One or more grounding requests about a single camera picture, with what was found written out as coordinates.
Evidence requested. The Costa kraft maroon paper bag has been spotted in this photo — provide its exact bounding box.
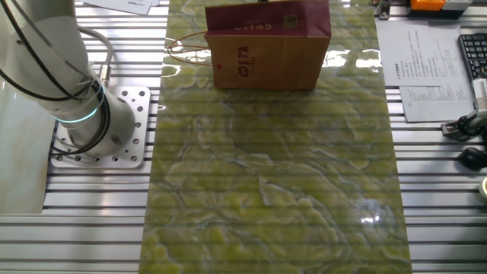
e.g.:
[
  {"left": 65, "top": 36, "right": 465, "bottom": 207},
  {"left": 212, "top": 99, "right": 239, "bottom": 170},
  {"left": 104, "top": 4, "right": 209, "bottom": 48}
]
[{"left": 167, "top": 0, "right": 332, "bottom": 91}]

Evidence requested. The green marble pattern mat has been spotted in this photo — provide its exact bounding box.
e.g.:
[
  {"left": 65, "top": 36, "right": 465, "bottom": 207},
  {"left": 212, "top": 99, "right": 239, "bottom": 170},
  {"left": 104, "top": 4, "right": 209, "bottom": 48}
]
[{"left": 137, "top": 0, "right": 414, "bottom": 274}]

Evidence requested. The titled instruction paper sheet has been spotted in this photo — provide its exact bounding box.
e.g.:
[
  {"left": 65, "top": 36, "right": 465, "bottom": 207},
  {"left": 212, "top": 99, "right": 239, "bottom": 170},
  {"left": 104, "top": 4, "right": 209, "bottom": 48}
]
[
  {"left": 375, "top": 18, "right": 473, "bottom": 88},
  {"left": 81, "top": 0, "right": 153, "bottom": 16}
]

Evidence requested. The orange grey device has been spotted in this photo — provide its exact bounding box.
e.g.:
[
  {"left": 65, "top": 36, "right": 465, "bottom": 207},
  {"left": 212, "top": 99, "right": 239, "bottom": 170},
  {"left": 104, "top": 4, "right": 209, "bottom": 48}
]
[{"left": 405, "top": 0, "right": 473, "bottom": 20}]

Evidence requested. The black keyboard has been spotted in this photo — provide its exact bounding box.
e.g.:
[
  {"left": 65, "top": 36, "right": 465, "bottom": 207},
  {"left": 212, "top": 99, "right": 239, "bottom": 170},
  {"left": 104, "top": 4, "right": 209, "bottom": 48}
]
[{"left": 457, "top": 33, "right": 487, "bottom": 83}]

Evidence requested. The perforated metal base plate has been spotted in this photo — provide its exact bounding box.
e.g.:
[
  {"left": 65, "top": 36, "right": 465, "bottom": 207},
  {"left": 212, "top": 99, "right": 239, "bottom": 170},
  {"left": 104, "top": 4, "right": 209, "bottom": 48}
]
[{"left": 50, "top": 85, "right": 152, "bottom": 169}]

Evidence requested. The grey base cable with connector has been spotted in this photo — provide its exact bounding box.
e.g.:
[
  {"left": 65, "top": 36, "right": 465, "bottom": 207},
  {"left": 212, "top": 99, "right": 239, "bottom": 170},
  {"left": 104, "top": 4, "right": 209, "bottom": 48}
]
[{"left": 77, "top": 25, "right": 115, "bottom": 91}]

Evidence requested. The small metal bracket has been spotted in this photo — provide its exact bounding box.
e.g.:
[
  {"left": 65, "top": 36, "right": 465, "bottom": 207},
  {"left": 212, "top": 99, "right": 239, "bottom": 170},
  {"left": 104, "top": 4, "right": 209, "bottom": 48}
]
[{"left": 376, "top": 0, "right": 393, "bottom": 21}]

